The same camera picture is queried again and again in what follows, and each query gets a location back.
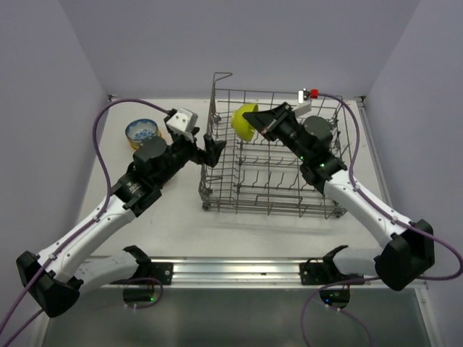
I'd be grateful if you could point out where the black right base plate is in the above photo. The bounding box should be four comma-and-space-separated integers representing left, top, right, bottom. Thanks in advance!
299, 258, 365, 286

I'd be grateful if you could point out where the orange ribbed bowl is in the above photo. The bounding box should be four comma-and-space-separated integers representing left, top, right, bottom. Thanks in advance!
126, 129, 163, 150

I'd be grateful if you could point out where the grey wire dish rack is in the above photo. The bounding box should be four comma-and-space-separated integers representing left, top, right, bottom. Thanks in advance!
198, 72, 346, 219

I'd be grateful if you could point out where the white blue patterned bowl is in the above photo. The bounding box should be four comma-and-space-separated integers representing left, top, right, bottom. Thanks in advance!
125, 119, 158, 142

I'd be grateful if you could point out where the white floral leaf bowl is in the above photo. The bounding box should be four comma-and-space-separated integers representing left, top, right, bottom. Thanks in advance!
127, 136, 143, 146

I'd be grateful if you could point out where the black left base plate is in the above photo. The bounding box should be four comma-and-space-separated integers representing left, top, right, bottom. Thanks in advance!
111, 260, 174, 286

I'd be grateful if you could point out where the lime green bowl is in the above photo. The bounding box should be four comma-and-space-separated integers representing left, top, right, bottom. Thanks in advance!
231, 103, 258, 142

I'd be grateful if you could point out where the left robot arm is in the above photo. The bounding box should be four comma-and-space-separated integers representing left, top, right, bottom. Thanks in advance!
16, 134, 226, 317

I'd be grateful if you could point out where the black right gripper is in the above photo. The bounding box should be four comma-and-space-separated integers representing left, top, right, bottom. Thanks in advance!
244, 101, 310, 162

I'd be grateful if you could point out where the aluminium mounting rail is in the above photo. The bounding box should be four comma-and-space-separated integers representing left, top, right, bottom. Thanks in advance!
48, 254, 424, 290

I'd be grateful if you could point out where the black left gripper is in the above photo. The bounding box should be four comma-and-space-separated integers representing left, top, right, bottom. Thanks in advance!
154, 127, 225, 187

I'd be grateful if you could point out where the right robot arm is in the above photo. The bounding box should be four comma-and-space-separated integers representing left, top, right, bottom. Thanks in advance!
242, 103, 435, 291

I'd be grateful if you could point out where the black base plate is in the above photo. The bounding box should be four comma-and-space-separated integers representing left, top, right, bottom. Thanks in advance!
111, 260, 174, 286
299, 258, 365, 286

